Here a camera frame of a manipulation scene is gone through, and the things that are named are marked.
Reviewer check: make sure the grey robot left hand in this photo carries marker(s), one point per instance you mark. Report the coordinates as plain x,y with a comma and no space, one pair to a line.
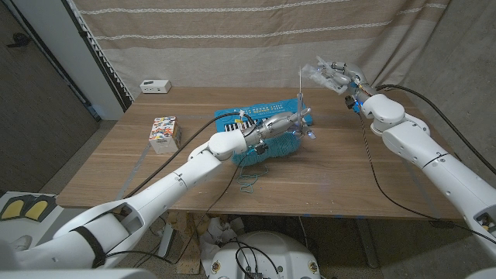
275,126

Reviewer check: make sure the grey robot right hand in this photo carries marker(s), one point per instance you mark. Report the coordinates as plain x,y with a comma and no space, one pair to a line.
354,77

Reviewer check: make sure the clear plastic tape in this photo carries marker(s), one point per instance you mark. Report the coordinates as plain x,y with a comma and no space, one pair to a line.
317,77

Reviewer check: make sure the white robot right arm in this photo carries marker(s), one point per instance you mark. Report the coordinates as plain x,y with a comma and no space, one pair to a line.
430,155

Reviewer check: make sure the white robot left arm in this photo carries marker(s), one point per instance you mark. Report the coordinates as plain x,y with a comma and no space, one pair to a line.
155,201

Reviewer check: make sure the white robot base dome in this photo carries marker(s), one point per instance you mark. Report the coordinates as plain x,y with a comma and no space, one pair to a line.
271,255

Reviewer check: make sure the teal yarn skein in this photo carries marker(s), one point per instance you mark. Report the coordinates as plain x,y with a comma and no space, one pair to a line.
279,147

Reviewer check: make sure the blue toy piano keyboard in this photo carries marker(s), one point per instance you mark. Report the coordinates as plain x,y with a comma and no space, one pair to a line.
255,112

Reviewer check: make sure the colourful printed package box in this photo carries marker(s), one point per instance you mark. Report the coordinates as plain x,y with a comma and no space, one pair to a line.
164,131

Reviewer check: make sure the beige striped curtain backdrop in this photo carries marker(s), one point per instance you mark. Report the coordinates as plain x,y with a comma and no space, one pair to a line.
213,46

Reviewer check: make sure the crumpled white paper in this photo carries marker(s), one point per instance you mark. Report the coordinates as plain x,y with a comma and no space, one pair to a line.
217,236

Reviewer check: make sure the white power strip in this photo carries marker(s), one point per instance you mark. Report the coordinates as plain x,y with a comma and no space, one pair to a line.
155,86

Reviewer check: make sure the grey table leg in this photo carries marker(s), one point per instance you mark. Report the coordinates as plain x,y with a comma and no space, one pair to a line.
366,242
166,242

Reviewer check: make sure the black base connector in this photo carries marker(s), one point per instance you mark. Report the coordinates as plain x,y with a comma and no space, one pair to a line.
253,276

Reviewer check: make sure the dark perforated panel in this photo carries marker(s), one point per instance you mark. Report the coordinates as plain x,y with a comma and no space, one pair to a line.
98,54

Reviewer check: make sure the dark wooden door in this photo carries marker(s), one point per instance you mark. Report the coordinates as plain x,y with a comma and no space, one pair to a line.
31,124

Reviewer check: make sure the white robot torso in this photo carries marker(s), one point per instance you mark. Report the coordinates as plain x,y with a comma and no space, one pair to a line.
77,274

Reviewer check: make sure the white sneaker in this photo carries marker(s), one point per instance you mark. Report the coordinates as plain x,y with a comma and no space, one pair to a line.
21,242

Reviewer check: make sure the white floor platform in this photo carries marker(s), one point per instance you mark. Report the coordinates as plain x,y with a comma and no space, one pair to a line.
11,228

